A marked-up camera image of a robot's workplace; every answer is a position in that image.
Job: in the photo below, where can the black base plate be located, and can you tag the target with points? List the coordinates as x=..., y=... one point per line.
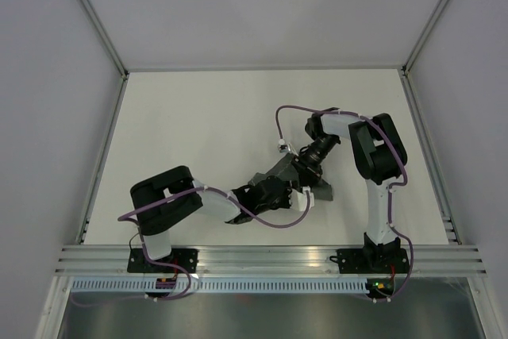
x=361, y=261
x=186, y=258

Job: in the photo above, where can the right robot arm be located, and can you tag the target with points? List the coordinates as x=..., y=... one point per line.
x=380, y=159

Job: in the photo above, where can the right side aluminium rail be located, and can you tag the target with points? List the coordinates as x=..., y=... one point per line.
x=433, y=168

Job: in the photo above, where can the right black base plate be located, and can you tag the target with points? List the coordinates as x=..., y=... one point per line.
x=361, y=261

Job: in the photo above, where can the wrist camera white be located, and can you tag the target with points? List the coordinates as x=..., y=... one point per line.
x=302, y=199
x=285, y=147

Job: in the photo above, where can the aluminium front rail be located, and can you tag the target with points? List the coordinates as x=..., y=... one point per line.
x=429, y=260

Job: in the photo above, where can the white slotted cable duct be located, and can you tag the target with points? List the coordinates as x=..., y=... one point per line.
x=227, y=285

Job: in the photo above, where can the grey cloth napkin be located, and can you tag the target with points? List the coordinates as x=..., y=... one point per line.
x=284, y=170

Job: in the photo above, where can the left aluminium frame post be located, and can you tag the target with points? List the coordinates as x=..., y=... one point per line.
x=103, y=36

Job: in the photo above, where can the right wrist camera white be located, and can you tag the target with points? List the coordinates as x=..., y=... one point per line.
x=285, y=147

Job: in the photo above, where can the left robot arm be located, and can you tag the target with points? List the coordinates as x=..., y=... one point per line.
x=164, y=200

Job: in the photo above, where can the right aluminium frame post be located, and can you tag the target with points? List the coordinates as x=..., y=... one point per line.
x=429, y=26

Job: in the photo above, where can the aluminium frame post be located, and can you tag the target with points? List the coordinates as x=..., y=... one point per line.
x=103, y=36
x=429, y=26

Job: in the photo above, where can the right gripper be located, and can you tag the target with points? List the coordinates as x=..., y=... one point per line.
x=305, y=169

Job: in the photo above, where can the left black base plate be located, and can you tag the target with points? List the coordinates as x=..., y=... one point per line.
x=186, y=258

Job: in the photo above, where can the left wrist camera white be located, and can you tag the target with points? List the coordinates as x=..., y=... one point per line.
x=302, y=199

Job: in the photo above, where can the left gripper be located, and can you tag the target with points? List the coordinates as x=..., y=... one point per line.
x=286, y=204

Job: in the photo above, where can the left side aluminium rail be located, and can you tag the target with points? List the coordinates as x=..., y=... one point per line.
x=104, y=147

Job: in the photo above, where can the aluminium rail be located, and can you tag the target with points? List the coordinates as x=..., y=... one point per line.
x=104, y=147
x=429, y=260
x=433, y=168

